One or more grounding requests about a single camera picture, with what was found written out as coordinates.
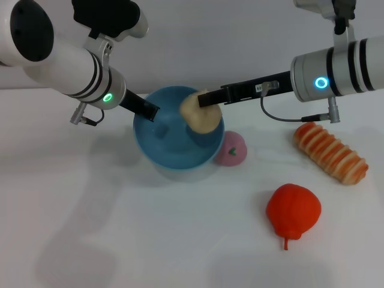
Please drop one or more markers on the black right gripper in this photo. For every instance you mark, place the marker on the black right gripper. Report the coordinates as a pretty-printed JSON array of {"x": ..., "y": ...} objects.
[{"x": 255, "y": 88}]

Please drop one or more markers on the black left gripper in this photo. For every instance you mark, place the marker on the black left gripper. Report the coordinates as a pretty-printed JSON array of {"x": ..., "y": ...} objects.
[{"x": 132, "y": 102}]

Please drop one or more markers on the beige egg yolk pastry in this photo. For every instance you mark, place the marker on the beige egg yolk pastry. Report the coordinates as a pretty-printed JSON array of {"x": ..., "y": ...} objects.
[{"x": 201, "y": 118}]

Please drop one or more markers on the blue bowl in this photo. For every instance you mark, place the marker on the blue bowl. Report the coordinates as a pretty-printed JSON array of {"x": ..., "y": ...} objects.
[{"x": 168, "y": 141}]

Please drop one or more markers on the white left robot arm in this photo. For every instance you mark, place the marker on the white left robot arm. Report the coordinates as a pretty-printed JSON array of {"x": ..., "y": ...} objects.
[{"x": 54, "y": 51}]

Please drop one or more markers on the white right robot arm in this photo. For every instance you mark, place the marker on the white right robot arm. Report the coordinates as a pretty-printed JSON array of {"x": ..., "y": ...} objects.
[{"x": 351, "y": 69}]

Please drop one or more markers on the pink peach-shaped pastry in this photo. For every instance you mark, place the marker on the pink peach-shaped pastry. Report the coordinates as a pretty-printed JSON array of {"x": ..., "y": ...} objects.
[{"x": 232, "y": 151}]

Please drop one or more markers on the striped orange bread roll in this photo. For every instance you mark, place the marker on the striped orange bread roll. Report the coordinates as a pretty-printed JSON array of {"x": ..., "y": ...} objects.
[{"x": 330, "y": 154}]

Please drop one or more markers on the red pear-shaped toy fruit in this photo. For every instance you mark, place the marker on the red pear-shaped toy fruit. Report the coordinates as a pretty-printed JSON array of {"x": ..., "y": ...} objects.
[{"x": 292, "y": 211}]

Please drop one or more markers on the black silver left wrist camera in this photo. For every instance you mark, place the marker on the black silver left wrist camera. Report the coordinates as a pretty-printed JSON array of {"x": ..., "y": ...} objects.
[{"x": 111, "y": 15}]

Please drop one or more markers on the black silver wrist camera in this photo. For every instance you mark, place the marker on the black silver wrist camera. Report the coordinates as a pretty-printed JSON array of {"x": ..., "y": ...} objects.
[
  {"x": 339, "y": 9},
  {"x": 111, "y": 15}
]

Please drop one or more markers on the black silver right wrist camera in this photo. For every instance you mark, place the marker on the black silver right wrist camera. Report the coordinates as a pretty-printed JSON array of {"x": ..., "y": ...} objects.
[{"x": 339, "y": 9}]

